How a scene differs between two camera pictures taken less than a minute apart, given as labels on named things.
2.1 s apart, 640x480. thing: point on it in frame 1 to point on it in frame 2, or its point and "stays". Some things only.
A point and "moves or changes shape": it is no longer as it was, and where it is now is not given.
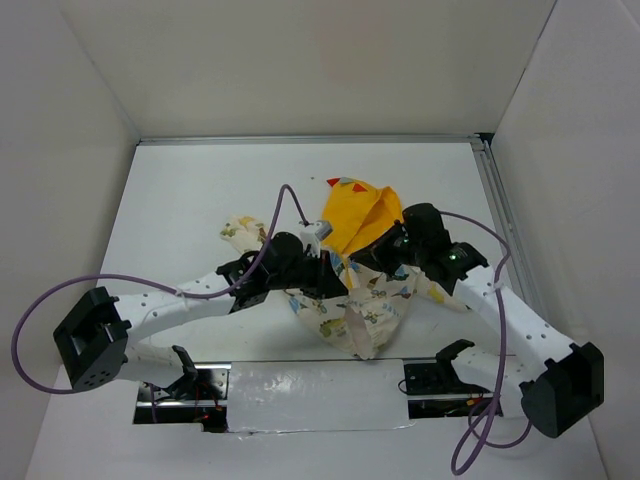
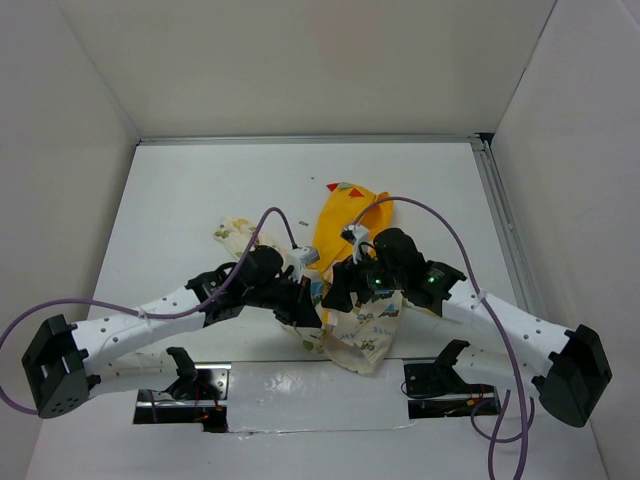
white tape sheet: [271, 396] stays
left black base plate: [200, 397] stays
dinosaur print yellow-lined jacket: [356, 217] moves or changes shape
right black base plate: [436, 390] stays
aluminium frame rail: [505, 201] stays
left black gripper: [325, 284] to [301, 301]
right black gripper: [378, 255] to [338, 296]
